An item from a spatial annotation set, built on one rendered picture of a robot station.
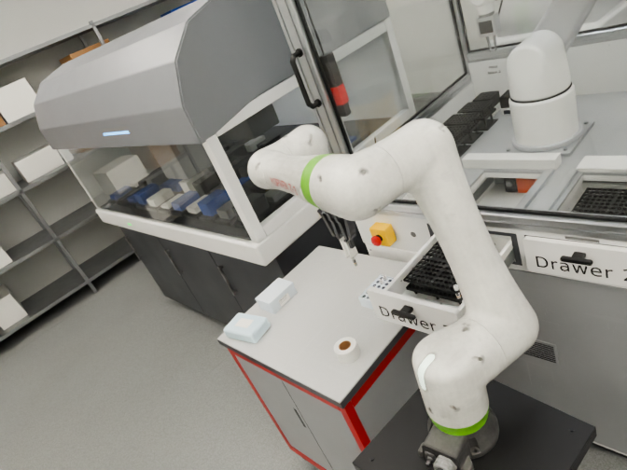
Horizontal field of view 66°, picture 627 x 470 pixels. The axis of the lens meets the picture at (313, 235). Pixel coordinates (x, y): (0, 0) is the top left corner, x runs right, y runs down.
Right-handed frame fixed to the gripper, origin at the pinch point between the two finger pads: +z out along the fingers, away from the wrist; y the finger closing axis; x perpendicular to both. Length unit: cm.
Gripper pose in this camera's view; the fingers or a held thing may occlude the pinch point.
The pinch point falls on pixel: (348, 246)
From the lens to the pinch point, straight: 146.6
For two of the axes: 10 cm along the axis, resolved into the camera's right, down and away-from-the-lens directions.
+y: 6.6, 1.4, -7.4
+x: 6.6, -5.7, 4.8
